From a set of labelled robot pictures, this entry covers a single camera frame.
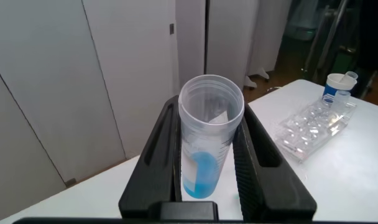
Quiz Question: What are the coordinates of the white folding screen panel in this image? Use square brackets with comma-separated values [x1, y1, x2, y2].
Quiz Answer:
[175, 0, 208, 94]
[206, 0, 261, 91]
[0, 58, 67, 215]
[0, 0, 127, 187]
[81, 0, 180, 159]
[247, 0, 292, 78]

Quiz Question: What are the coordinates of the white screen foot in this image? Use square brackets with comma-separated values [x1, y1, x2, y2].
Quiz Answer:
[243, 67, 270, 90]

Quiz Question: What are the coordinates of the blue paper cup white rim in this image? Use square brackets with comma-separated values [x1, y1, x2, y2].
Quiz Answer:
[322, 73, 358, 98]

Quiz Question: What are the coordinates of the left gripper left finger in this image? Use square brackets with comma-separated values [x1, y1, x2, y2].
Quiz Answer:
[118, 95, 182, 218]

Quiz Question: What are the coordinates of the test tube with white pigment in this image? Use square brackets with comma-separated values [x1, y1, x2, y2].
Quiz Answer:
[330, 90, 351, 118]

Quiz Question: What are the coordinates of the test tube with blue pigment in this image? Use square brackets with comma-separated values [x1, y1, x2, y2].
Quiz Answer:
[178, 74, 245, 200]

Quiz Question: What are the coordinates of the metal frame stand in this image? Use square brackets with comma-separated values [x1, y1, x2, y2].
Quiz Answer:
[303, 0, 364, 85]

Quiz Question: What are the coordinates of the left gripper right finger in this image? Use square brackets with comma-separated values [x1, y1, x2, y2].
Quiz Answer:
[232, 104, 318, 222]

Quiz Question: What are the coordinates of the clear plastic test tube rack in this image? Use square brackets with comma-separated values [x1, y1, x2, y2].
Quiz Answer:
[274, 93, 357, 163]

